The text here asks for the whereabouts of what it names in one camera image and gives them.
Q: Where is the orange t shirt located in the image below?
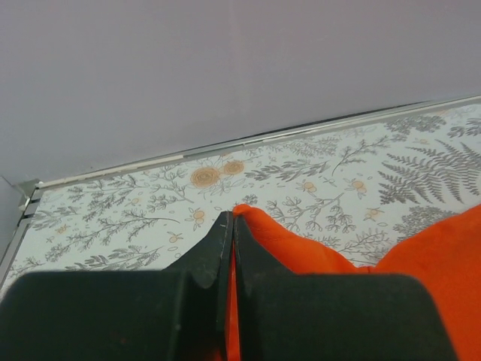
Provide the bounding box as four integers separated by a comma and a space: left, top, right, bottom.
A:
234, 205, 480, 360

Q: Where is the aluminium frame rail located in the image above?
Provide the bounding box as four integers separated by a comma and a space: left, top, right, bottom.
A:
0, 95, 481, 287

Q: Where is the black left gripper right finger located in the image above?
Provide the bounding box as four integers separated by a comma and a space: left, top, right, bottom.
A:
234, 217, 457, 360

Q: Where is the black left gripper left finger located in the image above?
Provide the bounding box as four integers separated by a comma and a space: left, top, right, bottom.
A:
1, 211, 234, 360

